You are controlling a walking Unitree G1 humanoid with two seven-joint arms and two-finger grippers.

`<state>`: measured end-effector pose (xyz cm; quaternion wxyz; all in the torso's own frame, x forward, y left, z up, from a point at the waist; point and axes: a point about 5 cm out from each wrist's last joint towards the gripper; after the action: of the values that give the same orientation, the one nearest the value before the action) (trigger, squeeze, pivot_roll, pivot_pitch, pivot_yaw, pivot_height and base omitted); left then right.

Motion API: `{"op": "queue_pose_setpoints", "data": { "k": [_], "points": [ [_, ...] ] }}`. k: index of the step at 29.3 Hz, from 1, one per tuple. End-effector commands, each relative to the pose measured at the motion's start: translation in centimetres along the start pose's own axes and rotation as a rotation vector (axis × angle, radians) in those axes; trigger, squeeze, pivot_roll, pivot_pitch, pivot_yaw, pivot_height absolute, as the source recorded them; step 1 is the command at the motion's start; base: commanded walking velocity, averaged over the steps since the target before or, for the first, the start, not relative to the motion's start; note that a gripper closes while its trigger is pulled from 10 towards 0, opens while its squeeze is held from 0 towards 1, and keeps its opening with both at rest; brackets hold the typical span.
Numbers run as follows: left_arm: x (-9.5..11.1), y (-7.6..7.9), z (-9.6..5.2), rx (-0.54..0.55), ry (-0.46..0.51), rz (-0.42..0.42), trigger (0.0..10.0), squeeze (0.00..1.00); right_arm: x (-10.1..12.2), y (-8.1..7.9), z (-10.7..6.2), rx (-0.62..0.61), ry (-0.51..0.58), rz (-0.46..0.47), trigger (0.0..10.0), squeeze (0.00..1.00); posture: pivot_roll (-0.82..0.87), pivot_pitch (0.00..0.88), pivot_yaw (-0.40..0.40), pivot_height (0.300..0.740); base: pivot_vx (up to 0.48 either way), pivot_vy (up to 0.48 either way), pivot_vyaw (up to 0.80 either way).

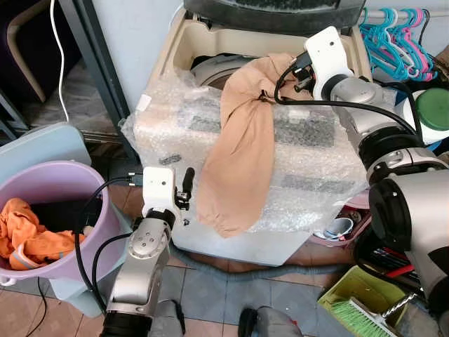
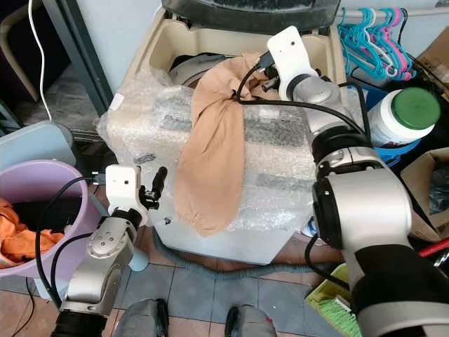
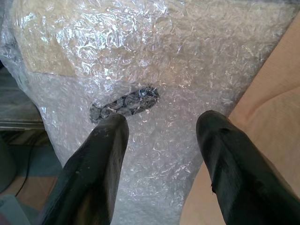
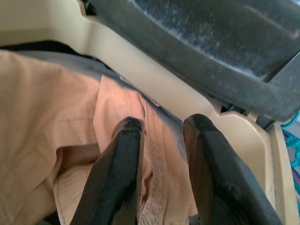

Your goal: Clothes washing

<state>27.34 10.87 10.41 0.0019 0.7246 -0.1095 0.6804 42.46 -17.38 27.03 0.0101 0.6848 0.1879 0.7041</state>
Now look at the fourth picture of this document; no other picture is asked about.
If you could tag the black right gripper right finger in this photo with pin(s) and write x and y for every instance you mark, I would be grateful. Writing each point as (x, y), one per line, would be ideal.
(218, 168)

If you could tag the teal plastic basket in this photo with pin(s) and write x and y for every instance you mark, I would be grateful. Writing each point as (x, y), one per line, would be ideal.
(293, 143)

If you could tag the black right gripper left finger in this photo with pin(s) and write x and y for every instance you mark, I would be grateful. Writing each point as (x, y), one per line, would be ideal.
(117, 168)

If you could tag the peach orange garment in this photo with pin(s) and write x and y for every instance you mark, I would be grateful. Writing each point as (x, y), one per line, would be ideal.
(47, 117)

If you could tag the beige top-loading washing machine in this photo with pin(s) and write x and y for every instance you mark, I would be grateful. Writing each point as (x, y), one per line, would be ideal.
(164, 77)

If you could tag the dark grey washer lid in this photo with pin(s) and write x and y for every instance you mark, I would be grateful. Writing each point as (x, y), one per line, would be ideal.
(187, 35)

